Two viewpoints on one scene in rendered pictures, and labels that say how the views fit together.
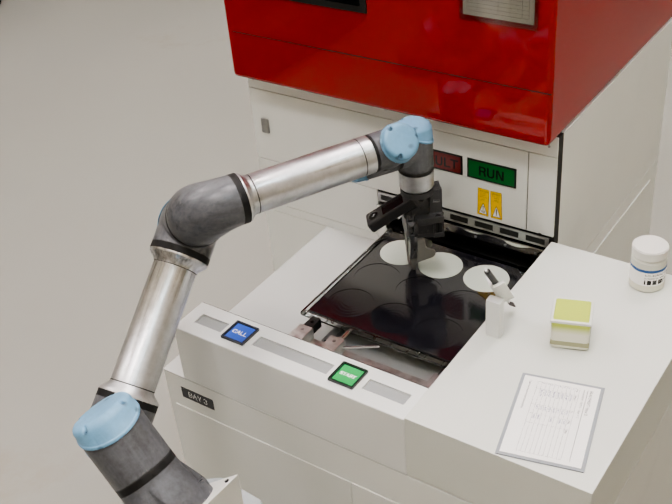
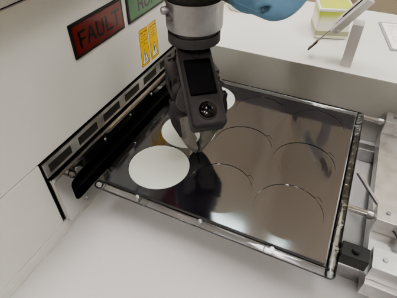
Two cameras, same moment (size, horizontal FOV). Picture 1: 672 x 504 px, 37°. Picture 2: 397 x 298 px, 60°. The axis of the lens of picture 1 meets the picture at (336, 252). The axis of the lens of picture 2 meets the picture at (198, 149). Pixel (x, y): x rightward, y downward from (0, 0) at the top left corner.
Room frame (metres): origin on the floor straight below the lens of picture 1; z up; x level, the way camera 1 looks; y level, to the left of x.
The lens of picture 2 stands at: (1.91, 0.25, 1.31)
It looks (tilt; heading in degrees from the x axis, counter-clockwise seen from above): 43 degrees down; 258
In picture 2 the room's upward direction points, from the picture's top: straight up
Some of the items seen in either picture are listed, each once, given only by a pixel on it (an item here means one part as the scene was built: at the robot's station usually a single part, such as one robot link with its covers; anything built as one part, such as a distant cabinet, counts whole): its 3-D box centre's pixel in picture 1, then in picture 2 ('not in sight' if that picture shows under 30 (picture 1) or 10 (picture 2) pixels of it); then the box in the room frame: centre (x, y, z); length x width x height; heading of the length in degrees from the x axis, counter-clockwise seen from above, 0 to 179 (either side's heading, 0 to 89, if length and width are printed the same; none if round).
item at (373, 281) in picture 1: (418, 291); (242, 145); (1.74, -0.17, 0.90); 0.34 x 0.34 x 0.01; 53
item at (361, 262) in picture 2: (312, 324); (354, 255); (1.66, 0.06, 0.90); 0.04 x 0.02 x 0.03; 143
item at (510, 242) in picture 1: (458, 242); (137, 120); (1.92, -0.29, 0.89); 0.44 x 0.02 x 0.10; 53
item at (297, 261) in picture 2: (349, 269); (201, 224); (1.85, -0.03, 0.90); 0.37 x 0.01 x 0.01; 143
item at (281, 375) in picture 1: (297, 382); not in sight; (1.49, 0.10, 0.89); 0.55 x 0.09 x 0.14; 53
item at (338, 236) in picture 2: (374, 338); (348, 177); (1.60, -0.06, 0.90); 0.38 x 0.01 x 0.01; 53
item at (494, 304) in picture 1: (498, 302); (347, 29); (1.50, -0.30, 1.03); 0.06 x 0.04 x 0.13; 143
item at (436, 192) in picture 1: (421, 210); (192, 67); (1.82, -0.19, 1.05); 0.09 x 0.08 x 0.12; 94
